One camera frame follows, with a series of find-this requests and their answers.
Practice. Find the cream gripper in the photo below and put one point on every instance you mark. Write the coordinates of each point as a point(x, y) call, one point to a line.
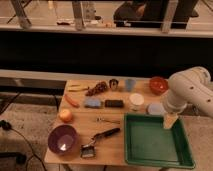
point(169, 120)

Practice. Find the red bowl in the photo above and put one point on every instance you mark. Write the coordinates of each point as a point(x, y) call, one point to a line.
point(158, 85)

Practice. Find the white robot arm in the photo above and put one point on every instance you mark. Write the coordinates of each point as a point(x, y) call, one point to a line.
point(187, 86)

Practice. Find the green plastic tray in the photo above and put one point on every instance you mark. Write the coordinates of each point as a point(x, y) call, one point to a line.
point(147, 143)

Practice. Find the white cup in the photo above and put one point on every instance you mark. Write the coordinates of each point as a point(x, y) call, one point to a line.
point(136, 101)

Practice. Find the blue plastic cup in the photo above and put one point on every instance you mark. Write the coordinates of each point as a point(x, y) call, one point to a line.
point(129, 84)

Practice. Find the black rectangular block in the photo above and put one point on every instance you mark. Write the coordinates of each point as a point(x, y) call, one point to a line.
point(114, 103)

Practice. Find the small metal cup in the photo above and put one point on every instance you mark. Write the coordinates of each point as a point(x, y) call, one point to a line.
point(113, 84)

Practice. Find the metal fork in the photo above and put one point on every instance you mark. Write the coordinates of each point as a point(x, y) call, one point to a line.
point(105, 120)

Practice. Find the bunch of dark grapes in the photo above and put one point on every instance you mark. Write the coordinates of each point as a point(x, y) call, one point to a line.
point(99, 88)

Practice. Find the blue sponge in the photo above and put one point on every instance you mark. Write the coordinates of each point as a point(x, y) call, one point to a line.
point(91, 102)

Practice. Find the orange carrot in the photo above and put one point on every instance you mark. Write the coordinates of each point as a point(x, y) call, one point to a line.
point(71, 102)

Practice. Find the yellow banana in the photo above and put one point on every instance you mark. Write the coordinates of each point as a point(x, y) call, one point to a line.
point(77, 88)

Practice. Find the orange apple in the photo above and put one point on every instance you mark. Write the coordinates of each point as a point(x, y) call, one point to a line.
point(65, 115)

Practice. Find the purple bowl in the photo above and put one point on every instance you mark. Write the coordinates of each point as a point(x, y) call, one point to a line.
point(62, 139)

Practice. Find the seated person in background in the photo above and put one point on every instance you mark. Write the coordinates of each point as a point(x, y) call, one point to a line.
point(150, 13)

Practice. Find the black handled spatula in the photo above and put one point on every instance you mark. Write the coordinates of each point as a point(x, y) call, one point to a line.
point(88, 150)

